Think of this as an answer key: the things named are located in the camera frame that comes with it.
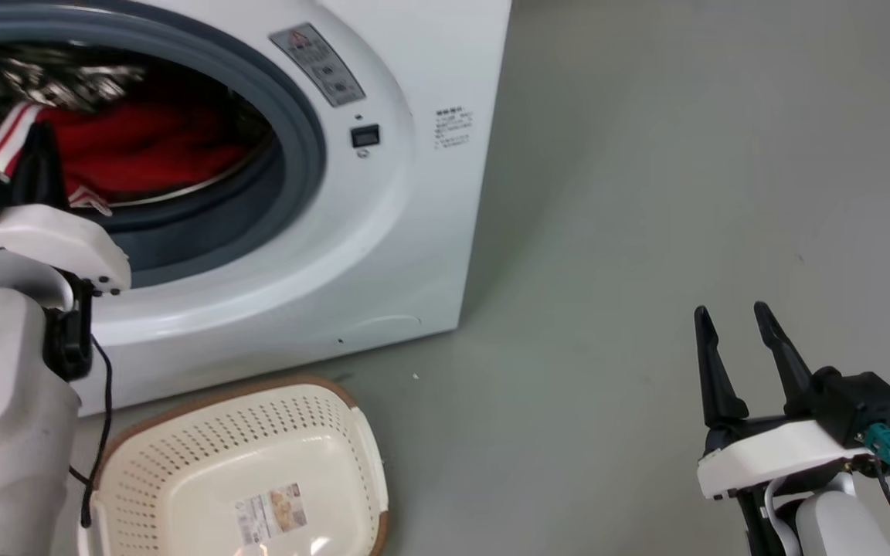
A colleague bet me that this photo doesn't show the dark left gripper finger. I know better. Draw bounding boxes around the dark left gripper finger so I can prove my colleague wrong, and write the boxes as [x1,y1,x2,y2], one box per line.
[39,122,70,211]
[12,139,42,208]

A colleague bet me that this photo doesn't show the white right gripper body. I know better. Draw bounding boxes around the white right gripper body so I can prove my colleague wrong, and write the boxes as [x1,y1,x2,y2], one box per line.
[697,414,872,503]

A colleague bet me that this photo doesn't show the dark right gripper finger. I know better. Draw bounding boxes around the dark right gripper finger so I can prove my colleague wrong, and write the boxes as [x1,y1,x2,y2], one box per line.
[754,301,815,419]
[694,305,749,430]

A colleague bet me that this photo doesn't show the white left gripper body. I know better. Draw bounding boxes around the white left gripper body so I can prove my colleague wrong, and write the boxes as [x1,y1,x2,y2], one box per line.
[0,204,132,299]

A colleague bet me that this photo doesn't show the red garment with white stripes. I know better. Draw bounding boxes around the red garment with white stripes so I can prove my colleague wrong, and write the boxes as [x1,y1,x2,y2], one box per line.
[0,100,256,217]

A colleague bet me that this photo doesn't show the cream perforated laundry basket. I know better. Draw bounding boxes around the cream perforated laundry basket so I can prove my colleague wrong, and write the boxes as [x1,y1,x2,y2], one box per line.
[88,376,390,556]

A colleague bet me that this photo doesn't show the white front-load washing machine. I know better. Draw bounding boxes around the white front-load washing machine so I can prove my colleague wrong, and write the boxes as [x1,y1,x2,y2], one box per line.
[0,0,512,418]

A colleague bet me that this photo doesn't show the paper label in basket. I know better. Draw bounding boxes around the paper label in basket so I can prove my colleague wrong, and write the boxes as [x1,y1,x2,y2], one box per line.
[233,483,308,546]

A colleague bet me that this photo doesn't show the perforated steel drum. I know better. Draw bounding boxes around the perforated steel drum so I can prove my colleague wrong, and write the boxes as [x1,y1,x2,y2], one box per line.
[0,42,276,209]

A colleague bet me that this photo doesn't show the grey rubber door seal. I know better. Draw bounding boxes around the grey rubber door seal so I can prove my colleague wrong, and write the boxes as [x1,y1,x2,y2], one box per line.
[0,4,328,288]

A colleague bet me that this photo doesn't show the grey warning sticker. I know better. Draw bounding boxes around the grey warning sticker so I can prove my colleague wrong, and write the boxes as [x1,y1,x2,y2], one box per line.
[270,23,366,107]

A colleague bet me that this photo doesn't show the round white filter cover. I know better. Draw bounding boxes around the round white filter cover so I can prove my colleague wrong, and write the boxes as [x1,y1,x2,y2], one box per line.
[339,314,423,348]

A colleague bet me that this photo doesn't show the white text sticker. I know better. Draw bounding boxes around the white text sticker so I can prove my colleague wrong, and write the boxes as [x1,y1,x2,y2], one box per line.
[434,108,474,150]

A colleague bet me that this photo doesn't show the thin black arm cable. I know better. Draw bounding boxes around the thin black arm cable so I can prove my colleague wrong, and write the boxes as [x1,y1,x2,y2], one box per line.
[66,336,114,530]

